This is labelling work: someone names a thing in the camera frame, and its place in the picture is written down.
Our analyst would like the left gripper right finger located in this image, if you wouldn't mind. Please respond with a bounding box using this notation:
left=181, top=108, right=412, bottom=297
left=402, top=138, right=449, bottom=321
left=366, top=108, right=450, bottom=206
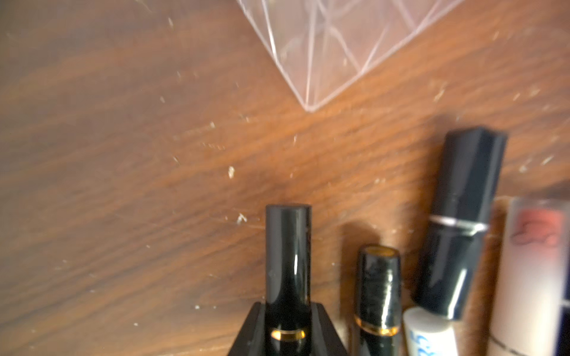
left=311, top=303, right=348, bottom=356

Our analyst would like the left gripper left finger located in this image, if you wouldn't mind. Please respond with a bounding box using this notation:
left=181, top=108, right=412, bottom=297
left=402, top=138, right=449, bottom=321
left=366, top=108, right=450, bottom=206
left=227, top=302, right=266, bottom=356

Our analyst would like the pink lipstick tube upper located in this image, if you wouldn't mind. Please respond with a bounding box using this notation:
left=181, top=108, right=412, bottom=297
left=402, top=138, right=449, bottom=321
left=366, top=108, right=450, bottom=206
left=487, top=197, right=569, bottom=355

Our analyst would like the white lipstick tube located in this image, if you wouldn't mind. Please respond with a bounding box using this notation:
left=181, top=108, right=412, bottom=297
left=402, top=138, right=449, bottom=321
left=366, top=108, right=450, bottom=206
left=403, top=307, right=459, bottom=356

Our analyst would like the clear acrylic lipstick organizer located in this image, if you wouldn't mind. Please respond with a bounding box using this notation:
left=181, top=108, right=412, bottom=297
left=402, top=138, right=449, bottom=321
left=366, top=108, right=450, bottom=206
left=238, top=0, right=461, bottom=112

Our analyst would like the black lipstick pair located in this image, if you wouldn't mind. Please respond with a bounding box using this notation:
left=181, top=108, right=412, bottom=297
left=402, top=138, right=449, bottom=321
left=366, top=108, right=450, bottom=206
left=264, top=204, right=312, bottom=355
left=352, top=244, right=402, bottom=355

